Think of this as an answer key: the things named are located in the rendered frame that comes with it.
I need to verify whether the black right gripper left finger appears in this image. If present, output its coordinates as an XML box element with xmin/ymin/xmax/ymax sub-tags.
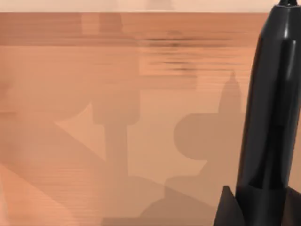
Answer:
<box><xmin>213</xmin><ymin>185</ymin><xmax>246</xmax><ymax>226</ymax></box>

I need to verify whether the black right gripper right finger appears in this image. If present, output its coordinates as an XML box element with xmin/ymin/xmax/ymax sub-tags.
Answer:
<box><xmin>282</xmin><ymin>187</ymin><xmax>301</xmax><ymax>226</ymax></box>

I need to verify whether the glossy black bottle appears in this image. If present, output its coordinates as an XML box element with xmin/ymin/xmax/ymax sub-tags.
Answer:
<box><xmin>235</xmin><ymin>0</ymin><xmax>301</xmax><ymax>226</ymax></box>

